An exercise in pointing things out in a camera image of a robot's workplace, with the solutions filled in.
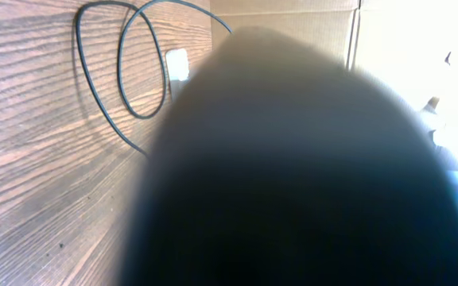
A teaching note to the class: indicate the Samsung Galaxy smartphone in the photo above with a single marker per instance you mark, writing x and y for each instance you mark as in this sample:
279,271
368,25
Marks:
278,166

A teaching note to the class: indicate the white power strip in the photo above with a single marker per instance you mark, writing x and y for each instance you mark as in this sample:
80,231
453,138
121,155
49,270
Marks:
178,70

